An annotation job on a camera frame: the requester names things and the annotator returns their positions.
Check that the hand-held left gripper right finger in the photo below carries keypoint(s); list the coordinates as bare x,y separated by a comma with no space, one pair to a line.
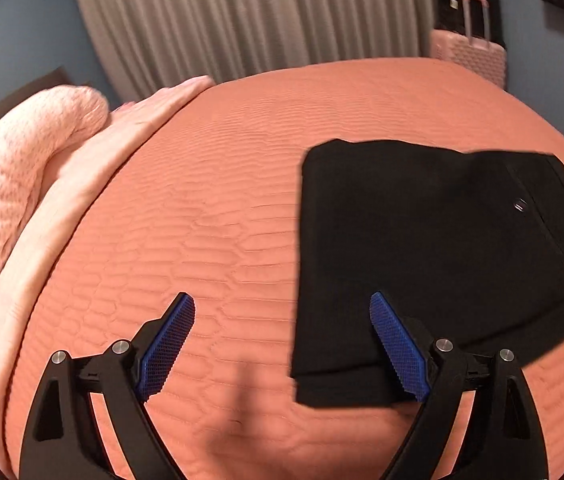
397,350

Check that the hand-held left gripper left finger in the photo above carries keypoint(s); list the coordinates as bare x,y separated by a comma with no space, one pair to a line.
167,345

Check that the black pants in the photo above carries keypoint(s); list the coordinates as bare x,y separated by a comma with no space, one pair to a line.
412,240

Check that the pink quilted bedspread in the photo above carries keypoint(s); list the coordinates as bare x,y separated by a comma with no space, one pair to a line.
212,200

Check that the light pink folded blanket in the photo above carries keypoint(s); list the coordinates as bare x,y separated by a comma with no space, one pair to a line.
87,170

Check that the grey padded headboard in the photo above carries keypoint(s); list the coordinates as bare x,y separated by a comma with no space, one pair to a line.
7,110

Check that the pink hard suitcase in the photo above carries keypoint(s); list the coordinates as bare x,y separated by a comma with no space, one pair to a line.
467,57

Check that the grey pleated curtain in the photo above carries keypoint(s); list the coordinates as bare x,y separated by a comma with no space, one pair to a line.
252,15

